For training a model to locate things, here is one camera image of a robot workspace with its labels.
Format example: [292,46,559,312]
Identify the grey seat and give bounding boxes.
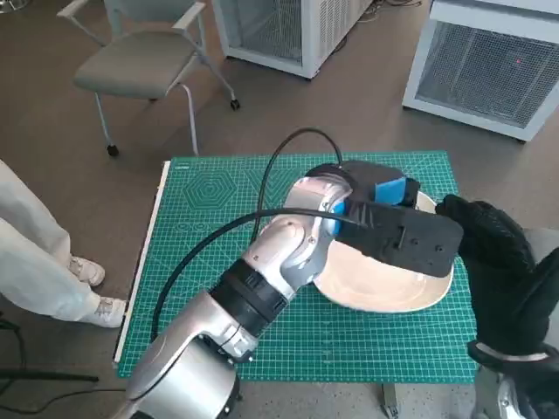
[521,226,559,271]

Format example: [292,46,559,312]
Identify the grey chair with white frame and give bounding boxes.
[56,0,243,158]

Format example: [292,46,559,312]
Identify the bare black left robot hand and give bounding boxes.
[325,160,421,239]

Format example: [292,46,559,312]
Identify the white plate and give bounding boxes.
[310,190,454,313]

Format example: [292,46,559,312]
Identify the white mesh cabinet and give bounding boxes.
[211,0,372,80]
[401,0,559,144]

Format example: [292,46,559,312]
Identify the green cutting mat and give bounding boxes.
[114,150,477,385]

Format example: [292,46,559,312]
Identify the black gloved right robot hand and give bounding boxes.
[435,195,552,357]

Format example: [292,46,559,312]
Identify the metal table bracket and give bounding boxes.
[379,383,399,419]

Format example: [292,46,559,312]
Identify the thin black floor cable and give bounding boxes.
[0,379,128,414]

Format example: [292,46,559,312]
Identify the black stand leg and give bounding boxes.
[0,368,100,384]

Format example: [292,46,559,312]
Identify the white table edge strip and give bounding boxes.
[112,160,172,363]

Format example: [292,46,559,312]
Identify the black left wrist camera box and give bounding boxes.
[338,201,465,278]

